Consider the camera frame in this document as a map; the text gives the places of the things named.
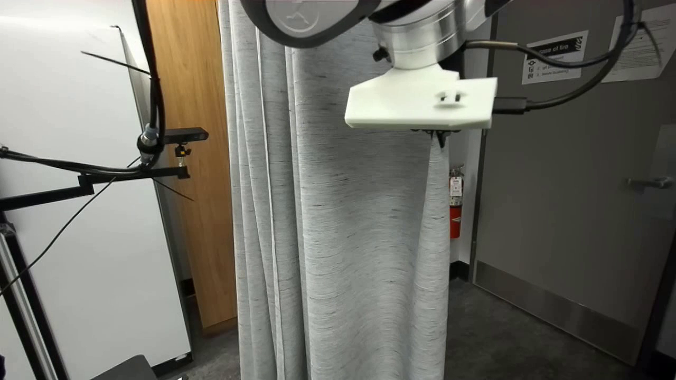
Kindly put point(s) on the black white door sign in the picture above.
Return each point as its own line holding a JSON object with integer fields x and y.
{"x": 554, "y": 58}

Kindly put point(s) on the metal tripod leg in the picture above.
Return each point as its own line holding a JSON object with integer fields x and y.
{"x": 21, "y": 303}

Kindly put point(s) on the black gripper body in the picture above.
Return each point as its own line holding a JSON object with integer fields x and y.
{"x": 441, "y": 136}

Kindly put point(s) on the red fire extinguisher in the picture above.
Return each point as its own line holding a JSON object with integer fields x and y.
{"x": 455, "y": 202}

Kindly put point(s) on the wooden door panel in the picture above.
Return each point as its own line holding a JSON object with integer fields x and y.
{"x": 198, "y": 212}

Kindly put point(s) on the grey woven fabric curtain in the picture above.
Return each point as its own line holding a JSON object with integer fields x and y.
{"x": 352, "y": 246}

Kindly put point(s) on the large white board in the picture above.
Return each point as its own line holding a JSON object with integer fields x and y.
{"x": 97, "y": 232}

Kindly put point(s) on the white grey Franka arm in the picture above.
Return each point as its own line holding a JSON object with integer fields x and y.
{"x": 424, "y": 33}

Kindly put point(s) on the black camera stand boom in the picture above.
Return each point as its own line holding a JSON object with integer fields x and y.
{"x": 92, "y": 169}

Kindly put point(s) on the grey metal door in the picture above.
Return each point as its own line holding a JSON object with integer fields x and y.
{"x": 562, "y": 196}

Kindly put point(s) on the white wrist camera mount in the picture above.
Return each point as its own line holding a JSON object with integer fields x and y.
{"x": 424, "y": 102}

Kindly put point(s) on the white paper notice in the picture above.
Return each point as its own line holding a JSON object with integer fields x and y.
{"x": 646, "y": 44}

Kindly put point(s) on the silver door kick plate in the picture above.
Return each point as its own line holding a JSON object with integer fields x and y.
{"x": 557, "y": 308}

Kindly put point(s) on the black vertical stand pole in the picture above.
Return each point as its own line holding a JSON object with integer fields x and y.
{"x": 148, "y": 85}

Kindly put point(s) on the small black camera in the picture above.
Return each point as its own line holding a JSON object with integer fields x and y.
{"x": 186, "y": 134}

